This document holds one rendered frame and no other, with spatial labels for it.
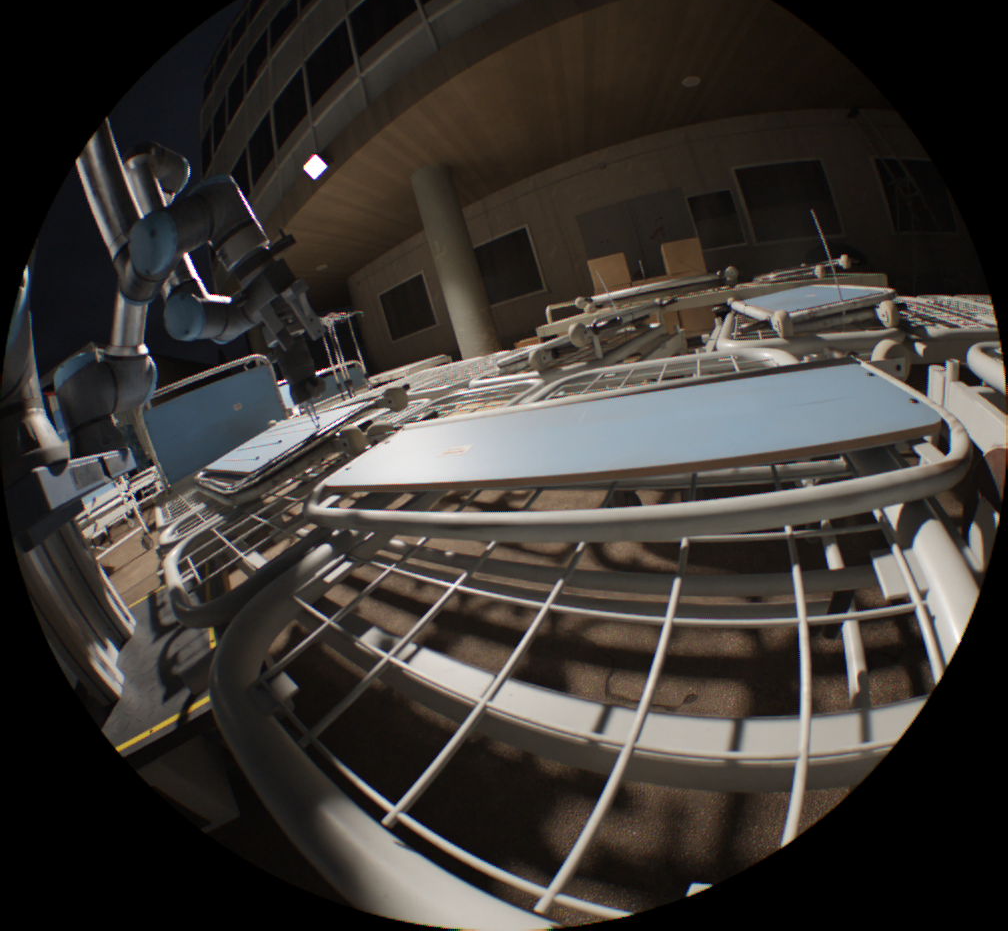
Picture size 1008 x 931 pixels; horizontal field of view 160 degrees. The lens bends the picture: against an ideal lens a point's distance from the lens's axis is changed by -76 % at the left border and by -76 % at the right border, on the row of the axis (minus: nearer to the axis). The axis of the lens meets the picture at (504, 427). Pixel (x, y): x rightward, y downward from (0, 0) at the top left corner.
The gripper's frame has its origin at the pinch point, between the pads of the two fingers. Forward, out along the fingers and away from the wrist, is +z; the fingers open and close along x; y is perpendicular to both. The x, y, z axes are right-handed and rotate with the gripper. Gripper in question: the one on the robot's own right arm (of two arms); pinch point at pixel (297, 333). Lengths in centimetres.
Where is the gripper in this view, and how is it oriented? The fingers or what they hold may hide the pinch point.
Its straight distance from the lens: 70.6
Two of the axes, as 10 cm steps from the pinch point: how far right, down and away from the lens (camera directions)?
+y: -4.0, 7.1, -5.7
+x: 8.4, 0.3, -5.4
